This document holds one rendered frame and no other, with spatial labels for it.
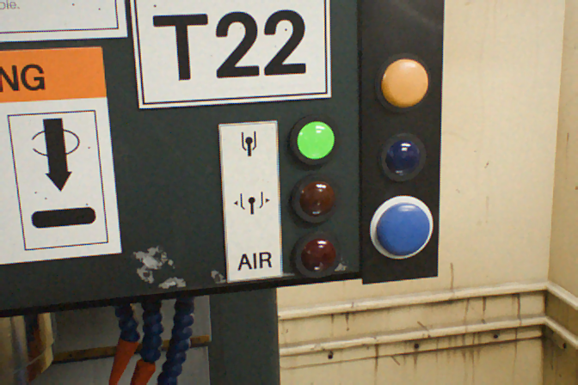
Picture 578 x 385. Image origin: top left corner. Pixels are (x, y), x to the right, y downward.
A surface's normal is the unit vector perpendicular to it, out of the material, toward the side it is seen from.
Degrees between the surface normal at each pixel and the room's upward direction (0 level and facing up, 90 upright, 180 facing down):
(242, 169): 90
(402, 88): 92
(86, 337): 85
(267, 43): 90
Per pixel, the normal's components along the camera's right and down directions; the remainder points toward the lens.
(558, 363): -0.98, 0.08
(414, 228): 0.26, 0.23
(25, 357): 0.89, 0.09
